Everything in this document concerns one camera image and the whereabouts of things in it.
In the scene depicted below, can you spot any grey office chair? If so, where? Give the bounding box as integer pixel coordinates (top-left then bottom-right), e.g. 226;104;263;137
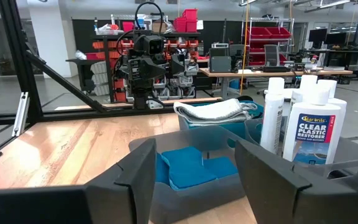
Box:
262;44;282;68

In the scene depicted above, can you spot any blue wavy sponge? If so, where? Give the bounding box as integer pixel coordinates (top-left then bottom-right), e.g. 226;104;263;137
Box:
161;146;218;191
203;156;239;180

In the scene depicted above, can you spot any black computer monitor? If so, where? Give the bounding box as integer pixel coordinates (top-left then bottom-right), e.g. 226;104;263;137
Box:
324;32;347;46
308;28;328;44

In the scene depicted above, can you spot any black left wrist camera cable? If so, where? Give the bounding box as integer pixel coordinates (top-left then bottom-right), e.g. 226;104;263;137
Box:
115;1;165;63

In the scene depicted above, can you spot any teal plastic bin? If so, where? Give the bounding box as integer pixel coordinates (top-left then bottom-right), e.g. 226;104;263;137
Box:
178;100;265;149

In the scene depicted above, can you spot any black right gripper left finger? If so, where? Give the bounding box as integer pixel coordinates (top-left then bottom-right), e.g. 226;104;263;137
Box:
0;138;158;224

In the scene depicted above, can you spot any silver aluminium bracket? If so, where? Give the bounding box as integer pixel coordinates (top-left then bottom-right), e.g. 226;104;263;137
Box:
11;91;30;138

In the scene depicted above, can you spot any white plastic restorer bottle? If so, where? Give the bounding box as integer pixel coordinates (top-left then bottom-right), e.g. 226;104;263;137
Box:
316;79;348;166
282;88;342;166
290;74;319;105
259;77;286;155

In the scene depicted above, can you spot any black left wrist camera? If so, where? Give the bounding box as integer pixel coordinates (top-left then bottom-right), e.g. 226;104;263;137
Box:
134;34;167;57

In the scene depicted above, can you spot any grey equipment box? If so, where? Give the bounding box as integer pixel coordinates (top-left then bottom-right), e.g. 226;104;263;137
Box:
208;43;232;74

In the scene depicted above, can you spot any black robot in background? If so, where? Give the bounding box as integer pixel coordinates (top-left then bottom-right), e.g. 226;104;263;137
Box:
71;18;204;103

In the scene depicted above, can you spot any yellow hanging cable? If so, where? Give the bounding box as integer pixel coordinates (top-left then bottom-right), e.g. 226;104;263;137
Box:
239;0;250;96

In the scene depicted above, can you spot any wooden workbench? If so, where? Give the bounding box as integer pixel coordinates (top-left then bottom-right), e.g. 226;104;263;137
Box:
199;67;354;100

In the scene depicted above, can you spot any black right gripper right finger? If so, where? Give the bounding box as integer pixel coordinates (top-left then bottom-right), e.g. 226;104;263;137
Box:
234;139;358;224

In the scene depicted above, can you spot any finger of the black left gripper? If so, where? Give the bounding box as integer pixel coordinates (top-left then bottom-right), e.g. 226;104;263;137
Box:
141;57;170;78

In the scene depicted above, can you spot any wire shelf with red bins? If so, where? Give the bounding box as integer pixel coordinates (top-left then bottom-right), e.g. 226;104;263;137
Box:
242;17;295;68

